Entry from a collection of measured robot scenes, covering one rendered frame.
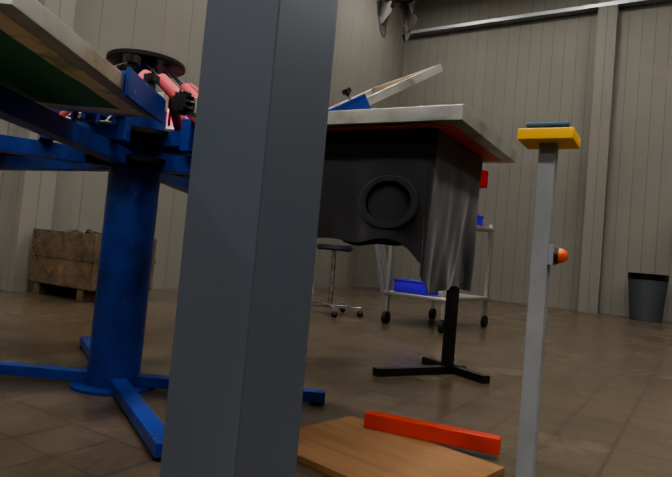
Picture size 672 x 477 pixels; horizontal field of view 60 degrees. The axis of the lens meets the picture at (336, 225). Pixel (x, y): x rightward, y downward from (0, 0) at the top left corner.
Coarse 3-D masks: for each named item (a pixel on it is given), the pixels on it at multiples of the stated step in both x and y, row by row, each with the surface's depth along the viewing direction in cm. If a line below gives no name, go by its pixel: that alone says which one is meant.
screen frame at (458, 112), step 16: (336, 112) 155; (352, 112) 153; (368, 112) 150; (384, 112) 148; (400, 112) 146; (416, 112) 144; (432, 112) 142; (448, 112) 140; (464, 112) 139; (464, 128) 147; (480, 128) 151; (480, 144) 164; (496, 144) 166; (512, 160) 185
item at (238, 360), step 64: (256, 0) 103; (320, 0) 110; (256, 64) 101; (320, 64) 111; (256, 128) 100; (320, 128) 112; (192, 192) 107; (256, 192) 99; (320, 192) 113; (192, 256) 106; (256, 256) 98; (192, 320) 104; (256, 320) 99; (192, 384) 103; (256, 384) 99; (192, 448) 102; (256, 448) 100
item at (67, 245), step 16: (32, 240) 522; (48, 240) 510; (64, 240) 499; (80, 240) 488; (96, 240) 481; (32, 256) 520; (48, 256) 507; (64, 256) 496; (80, 256) 486; (96, 256) 482; (32, 272) 518; (48, 272) 506; (64, 272) 495; (80, 272) 485; (96, 272) 482; (48, 288) 521; (64, 288) 535; (80, 288) 483
